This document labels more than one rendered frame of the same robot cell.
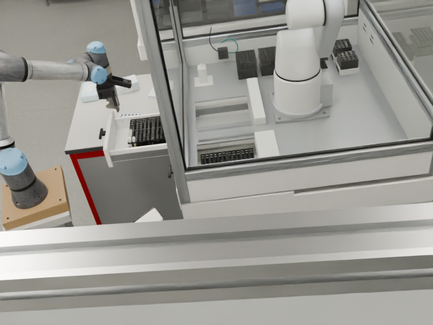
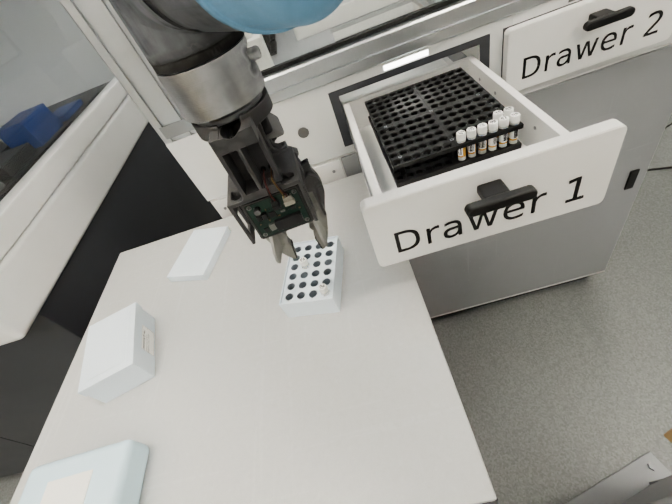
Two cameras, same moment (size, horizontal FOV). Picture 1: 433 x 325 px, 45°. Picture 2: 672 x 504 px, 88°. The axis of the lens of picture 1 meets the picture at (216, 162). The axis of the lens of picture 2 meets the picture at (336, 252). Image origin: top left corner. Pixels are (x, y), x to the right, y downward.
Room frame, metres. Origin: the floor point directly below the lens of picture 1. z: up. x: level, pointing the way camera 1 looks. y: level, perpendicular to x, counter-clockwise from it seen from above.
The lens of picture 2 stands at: (2.07, 0.77, 1.18)
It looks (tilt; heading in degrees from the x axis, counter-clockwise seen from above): 45 degrees down; 278
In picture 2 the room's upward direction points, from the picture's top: 25 degrees counter-clockwise
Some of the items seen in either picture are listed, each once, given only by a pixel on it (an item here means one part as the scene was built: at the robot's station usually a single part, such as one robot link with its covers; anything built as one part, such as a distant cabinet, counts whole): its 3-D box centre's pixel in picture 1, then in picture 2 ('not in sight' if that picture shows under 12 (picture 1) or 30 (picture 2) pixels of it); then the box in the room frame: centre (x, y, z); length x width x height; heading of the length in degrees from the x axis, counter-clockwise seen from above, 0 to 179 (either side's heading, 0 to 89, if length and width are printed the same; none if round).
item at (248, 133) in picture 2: (105, 84); (259, 166); (2.14, 0.46, 1.02); 0.09 x 0.08 x 0.12; 92
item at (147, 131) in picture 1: (154, 133); (432, 129); (1.91, 0.26, 0.87); 0.22 x 0.18 x 0.06; 88
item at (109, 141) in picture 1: (111, 138); (484, 201); (1.92, 0.46, 0.87); 0.29 x 0.02 x 0.11; 178
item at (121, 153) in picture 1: (156, 133); (431, 129); (1.91, 0.25, 0.86); 0.40 x 0.26 x 0.06; 88
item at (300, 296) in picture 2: (129, 120); (313, 275); (2.17, 0.40, 0.78); 0.12 x 0.08 x 0.04; 77
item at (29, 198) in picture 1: (26, 188); not in sight; (1.68, 0.82, 0.85); 0.15 x 0.15 x 0.10
